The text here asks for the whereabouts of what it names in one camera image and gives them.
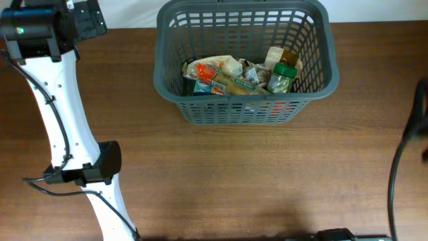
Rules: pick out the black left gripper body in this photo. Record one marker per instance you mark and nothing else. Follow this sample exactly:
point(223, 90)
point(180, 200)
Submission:
point(91, 23)

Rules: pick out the beige food bag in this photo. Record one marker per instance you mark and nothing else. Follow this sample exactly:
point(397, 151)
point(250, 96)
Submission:
point(227, 64)

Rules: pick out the blue tissue multipack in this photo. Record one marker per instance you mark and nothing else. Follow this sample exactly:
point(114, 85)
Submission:
point(201, 88)

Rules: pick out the red spaghetti packet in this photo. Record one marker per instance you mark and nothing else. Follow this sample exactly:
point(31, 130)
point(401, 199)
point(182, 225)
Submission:
point(227, 83)

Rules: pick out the brown clear snack bag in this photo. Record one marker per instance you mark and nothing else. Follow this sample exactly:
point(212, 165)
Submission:
point(259, 74)

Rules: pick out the green lid spice jar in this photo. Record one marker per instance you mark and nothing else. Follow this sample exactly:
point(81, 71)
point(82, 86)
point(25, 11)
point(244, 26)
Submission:
point(282, 78)

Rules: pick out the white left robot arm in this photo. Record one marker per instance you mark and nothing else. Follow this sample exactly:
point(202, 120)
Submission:
point(41, 40)

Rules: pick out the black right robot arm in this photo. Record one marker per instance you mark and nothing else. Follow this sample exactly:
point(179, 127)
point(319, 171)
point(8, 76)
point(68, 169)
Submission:
point(338, 234)

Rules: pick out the grey plastic slotted basket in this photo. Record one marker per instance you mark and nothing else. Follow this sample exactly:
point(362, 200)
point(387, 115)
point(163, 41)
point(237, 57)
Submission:
point(191, 30)

